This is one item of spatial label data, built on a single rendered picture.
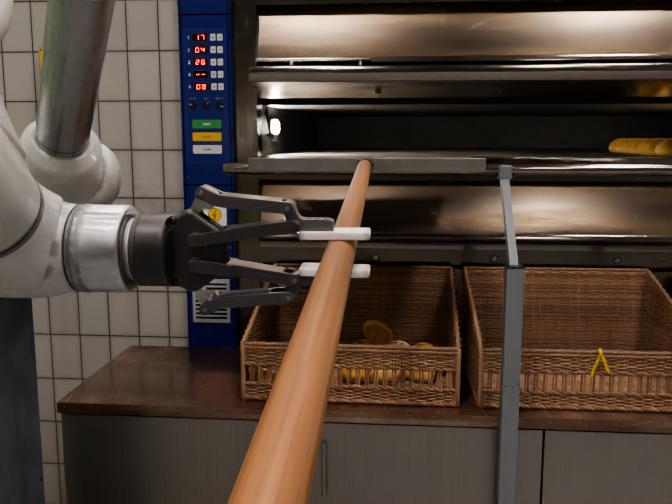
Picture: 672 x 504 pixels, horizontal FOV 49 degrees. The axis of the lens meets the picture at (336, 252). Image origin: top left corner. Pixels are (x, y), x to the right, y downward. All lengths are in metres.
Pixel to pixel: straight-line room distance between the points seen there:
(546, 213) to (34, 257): 1.79
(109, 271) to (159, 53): 1.69
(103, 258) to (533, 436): 1.35
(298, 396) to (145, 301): 2.12
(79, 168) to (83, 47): 0.29
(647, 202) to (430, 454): 1.03
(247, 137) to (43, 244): 1.61
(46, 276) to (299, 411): 0.47
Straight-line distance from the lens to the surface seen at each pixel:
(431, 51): 2.27
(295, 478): 0.30
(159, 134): 2.39
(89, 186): 1.57
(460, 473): 1.91
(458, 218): 2.28
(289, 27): 2.33
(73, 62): 1.35
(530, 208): 2.32
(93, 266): 0.75
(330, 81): 2.13
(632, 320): 2.36
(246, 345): 1.89
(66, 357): 2.62
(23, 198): 0.71
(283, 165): 1.74
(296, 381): 0.37
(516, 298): 1.73
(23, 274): 0.76
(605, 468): 1.96
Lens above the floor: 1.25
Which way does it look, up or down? 9 degrees down
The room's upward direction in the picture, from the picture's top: straight up
